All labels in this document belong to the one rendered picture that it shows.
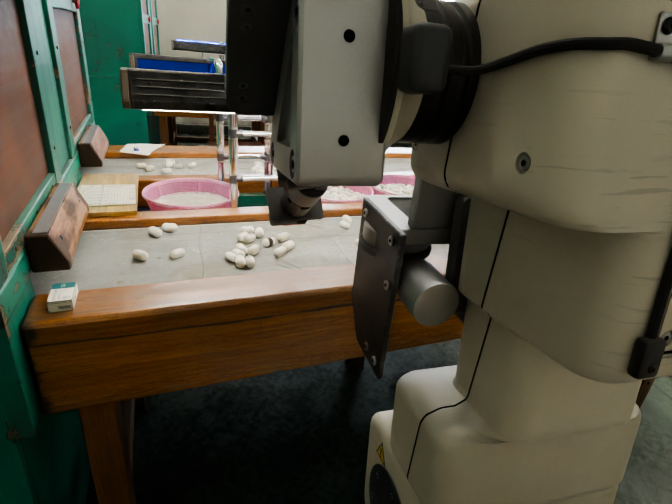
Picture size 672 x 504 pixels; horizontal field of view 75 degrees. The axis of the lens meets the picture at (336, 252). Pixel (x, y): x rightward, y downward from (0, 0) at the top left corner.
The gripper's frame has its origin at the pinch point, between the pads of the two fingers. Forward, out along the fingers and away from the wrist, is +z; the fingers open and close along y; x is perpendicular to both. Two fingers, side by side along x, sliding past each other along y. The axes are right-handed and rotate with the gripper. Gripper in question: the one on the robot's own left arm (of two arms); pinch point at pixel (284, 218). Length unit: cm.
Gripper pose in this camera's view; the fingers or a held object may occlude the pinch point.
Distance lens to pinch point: 90.0
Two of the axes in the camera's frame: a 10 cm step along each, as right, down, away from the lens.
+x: 1.7, 9.7, -1.9
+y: -9.3, 0.9, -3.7
